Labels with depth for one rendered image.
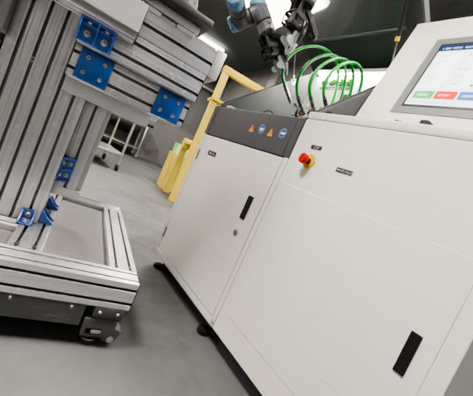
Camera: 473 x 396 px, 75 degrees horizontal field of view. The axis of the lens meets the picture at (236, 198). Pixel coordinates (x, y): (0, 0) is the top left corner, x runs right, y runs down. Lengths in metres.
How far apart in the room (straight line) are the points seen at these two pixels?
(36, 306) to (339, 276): 0.84
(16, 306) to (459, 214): 1.12
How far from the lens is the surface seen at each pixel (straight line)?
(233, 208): 1.31
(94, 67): 1.03
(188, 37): 1.05
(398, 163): 0.94
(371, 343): 0.89
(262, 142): 1.31
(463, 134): 0.92
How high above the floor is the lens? 0.66
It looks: 4 degrees down
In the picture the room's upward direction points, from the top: 24 degrees clockwise
